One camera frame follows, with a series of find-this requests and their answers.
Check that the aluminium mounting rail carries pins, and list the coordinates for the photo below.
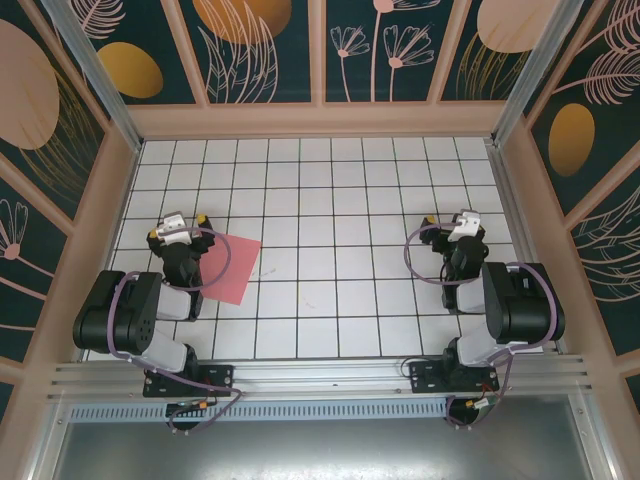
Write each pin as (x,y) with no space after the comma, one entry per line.
(320,377)

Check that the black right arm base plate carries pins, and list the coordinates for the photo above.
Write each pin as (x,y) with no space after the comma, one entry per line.
(425,380)

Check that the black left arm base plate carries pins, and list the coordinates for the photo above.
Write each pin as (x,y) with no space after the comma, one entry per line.
(220,377)

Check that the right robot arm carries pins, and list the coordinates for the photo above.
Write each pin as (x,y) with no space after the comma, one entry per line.
(525,310)

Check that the aluminium frame post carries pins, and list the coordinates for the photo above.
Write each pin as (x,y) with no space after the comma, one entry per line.
(99,85)
(532,75)

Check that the aluminium side rail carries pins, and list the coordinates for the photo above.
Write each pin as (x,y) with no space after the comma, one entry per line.
(510,200)

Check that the small controller board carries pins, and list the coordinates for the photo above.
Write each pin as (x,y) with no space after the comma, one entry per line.
(482,404)
(192,406)

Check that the grey metal sheet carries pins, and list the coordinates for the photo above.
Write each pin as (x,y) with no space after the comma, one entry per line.
(320,450)

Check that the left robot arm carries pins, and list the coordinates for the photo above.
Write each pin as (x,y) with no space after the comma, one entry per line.
(130,310)

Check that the pink cloth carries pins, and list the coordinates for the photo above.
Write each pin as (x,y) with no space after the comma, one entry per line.
(235,265)

